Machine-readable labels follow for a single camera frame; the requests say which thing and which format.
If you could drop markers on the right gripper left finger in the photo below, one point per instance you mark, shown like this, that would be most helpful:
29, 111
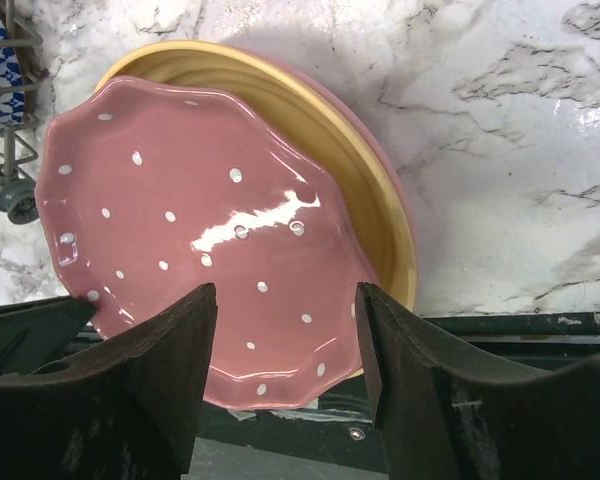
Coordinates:
126, 408

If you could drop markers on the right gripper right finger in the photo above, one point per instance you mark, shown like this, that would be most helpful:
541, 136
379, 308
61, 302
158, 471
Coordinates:
449, 410

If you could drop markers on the brown plate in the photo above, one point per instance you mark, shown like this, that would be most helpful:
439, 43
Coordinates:
147, 191

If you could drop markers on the grey wire dish rack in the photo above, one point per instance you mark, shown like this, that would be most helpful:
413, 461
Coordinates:
17, 200

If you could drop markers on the yellow pink rimmed plate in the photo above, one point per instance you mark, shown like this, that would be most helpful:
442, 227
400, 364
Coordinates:
314, 120

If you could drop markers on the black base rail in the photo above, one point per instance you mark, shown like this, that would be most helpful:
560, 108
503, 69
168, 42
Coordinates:
336, 429

